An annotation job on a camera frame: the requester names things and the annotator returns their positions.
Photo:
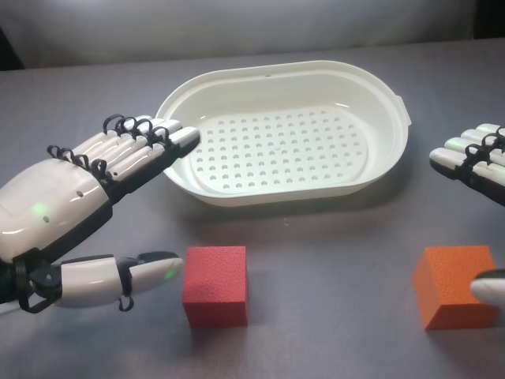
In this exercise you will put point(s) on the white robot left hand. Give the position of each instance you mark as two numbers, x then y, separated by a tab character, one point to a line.
55	193

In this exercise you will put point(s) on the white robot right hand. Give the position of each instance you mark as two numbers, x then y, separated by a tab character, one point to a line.
453	156

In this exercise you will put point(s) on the white oval plastic basin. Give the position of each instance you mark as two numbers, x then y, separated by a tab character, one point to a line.
378	118

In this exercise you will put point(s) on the orange textured cube block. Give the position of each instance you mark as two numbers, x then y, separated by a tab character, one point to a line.
450	276

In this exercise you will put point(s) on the white perforated drain insert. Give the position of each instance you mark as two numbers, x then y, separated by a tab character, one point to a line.
284	154

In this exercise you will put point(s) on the red textured cube block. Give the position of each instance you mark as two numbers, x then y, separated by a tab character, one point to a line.
216	282

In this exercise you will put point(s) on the grey table cloth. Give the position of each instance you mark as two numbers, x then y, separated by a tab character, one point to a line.
315	347

